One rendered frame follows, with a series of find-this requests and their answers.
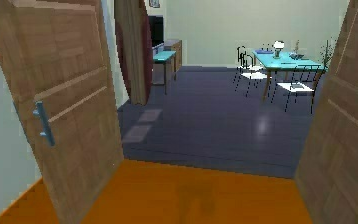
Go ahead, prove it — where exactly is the small turquoise side table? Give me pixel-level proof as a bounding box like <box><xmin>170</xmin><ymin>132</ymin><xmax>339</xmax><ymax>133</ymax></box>
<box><xmin>152</xmin><ymin>49</ymin><xmax>178</xmax><ymax>96</ymax></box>

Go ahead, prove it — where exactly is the brown wooden cabinet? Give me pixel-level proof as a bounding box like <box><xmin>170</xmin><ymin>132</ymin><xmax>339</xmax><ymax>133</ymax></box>
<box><xmin>163</xmin><ymin>38</ymin><xmax>184</xmax><ymax>73</ymax></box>

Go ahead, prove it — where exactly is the brown and maroon curtain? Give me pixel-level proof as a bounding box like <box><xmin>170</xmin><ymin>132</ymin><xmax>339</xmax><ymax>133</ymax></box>
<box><xmin>113</xmin><ymin>0</ymin><xmax>154</xmax><ymax>106</ymax></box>

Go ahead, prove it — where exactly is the black television set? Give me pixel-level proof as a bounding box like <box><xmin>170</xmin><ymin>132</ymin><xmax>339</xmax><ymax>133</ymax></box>
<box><xmin>148</xmin><ymin>14</ymin><xmax>165</xmax><ymax>49</ymax></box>

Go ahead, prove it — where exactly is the brown wooden room door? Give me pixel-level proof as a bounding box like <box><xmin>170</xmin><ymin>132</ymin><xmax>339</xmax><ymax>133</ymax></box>
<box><xmin>294</xmin><ymin>0</ymin><xmax>358</xmax><ymax>224</ymax></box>
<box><xmin>0</xmin><ymin>0</ymin><xmax>125</xmax><ymax>224</ymax></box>

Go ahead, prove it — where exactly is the turquoise dining table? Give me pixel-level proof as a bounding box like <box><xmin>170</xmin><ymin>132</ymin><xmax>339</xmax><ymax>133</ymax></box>
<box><xmin>251</xmin><ymin>48</ymin><xmax>329</xmax><ymax>103</ymax></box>

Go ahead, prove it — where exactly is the white table lamp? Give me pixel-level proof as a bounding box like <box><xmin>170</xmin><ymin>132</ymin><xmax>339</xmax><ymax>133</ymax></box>
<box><xmin>272</xmin><ymin>40</ymin><xmax>286</xmax><ymax>60</ymax></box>

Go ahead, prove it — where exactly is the dark bowl with stem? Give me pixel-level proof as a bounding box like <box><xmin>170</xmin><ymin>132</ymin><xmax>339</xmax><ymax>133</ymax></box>
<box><xmin>289</xmin><ymin>39</ymin><xmax>305</xmax><ymax>61</ymax></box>

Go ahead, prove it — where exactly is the thin green house plant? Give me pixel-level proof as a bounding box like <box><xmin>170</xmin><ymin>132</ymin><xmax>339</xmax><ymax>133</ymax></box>
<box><xmin>320</xmin><ymin>39</ymin><xmax>336</xmax><ymax>69</ymax></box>

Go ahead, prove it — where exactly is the black wire chair white seat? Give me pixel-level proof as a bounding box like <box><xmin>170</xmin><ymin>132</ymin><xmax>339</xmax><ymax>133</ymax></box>
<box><xmin>232</xmin><ymin>45</ymin><xmax>269</xmax><ymax>98</ymax></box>
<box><xmin>270</xmin><ymin>64</ymin><xmax>324</xmax><ymax>115</ymax></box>

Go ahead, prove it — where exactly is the blue bar door handle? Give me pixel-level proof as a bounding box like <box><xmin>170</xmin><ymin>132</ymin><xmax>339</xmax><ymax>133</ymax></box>
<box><xmin>32</xmin><ymin>100</ymin><xmax>56</xmax><ymax>148</ymax></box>

